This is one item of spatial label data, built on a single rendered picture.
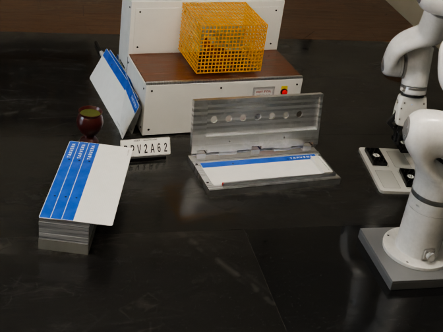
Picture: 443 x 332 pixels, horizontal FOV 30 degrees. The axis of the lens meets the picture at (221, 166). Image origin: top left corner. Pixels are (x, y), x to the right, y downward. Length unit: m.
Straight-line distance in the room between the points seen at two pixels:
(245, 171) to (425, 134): 0.67
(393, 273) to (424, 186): 0.25
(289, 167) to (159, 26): 0.65
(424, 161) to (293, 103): 0.66
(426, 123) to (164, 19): 1.06
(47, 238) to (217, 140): 0.68
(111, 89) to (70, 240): 0.87
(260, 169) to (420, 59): 0.61
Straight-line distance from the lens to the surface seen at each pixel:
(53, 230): 2.16
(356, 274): 2.26
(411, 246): 2.29
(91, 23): 3.57
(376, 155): 2.80
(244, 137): 2.61
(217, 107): 2.56
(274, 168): 2.60
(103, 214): 2.15
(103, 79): 2.98
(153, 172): 2.54
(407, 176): 2.72
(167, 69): 2.73
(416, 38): 2.61
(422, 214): 2.24
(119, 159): 2.39
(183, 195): 2.44
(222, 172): 2.53
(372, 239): 2.35
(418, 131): 2.11
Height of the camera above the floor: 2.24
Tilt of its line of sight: 31 degrees down
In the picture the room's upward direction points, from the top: 8 degrees clockwise
